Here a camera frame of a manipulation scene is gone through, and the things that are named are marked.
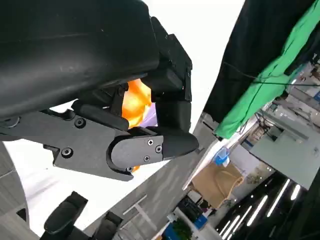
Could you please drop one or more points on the lilac plate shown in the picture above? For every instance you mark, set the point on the lilac plate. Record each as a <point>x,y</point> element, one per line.
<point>148,118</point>

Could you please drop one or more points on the orange and white bread roll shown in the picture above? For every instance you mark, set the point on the orange and white bread roll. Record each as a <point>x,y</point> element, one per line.
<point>136,105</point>

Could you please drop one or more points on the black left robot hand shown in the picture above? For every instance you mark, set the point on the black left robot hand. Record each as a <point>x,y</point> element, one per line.
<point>75,50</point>

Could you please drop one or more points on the black hanging cloth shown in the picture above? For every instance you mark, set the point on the black hanging cloth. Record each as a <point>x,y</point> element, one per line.
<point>255,50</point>

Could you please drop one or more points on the green potted plant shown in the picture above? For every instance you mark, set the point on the green potted plant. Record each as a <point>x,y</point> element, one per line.
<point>182,230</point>

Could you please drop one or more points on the blue plastic container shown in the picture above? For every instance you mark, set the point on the blue plastic container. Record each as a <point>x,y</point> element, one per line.
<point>222,156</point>

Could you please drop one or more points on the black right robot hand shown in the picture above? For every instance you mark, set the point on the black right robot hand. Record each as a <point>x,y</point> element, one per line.
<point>62,215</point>

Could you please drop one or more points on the green hanging cloth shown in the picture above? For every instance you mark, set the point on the green hanging cloth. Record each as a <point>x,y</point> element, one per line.
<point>250,107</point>

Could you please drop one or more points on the grey partition panel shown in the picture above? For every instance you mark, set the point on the grey partition panel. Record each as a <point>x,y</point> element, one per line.
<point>285,155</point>

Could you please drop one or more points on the brown cardboard box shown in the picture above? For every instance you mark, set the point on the brown cardboard box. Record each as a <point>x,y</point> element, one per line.
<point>217,185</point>

